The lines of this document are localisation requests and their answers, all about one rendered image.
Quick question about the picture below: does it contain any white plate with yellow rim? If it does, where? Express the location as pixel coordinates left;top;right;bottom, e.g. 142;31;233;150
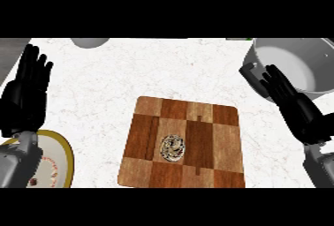
0;129;75;189

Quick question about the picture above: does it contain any grey rounded object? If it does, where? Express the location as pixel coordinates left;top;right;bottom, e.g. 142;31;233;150
69;38;111;49

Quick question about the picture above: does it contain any speckled cupcake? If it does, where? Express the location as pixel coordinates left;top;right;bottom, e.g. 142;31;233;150
159;134;186;162

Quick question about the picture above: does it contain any checkered wooden cutting board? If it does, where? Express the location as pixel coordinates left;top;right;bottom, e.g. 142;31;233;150
117;95;247;189

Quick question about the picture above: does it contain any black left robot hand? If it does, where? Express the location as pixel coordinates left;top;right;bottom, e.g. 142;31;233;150
0;43;54;139

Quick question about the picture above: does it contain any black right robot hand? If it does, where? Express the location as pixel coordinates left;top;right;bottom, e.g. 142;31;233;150
260;64;334;146

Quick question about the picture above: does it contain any grey metal pot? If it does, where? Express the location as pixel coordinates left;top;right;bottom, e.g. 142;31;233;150
238;38;334;104

